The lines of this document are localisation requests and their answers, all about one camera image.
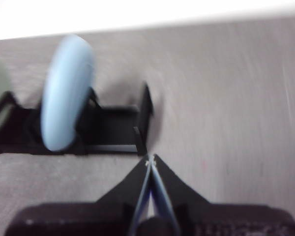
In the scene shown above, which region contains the green round plate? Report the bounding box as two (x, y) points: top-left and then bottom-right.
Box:
(0, 52), (21, 107)

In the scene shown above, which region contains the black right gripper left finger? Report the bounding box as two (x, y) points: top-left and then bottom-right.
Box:
(95, 154), (153, 236)

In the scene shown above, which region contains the black plate rack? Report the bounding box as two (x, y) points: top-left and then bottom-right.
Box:
(0, 82), (155, 157)

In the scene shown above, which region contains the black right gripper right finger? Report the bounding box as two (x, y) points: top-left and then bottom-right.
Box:
(151, 154), (211, 236)

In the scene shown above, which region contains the blue round plate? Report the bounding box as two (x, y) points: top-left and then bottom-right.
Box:
(40, 34), (95, 153)

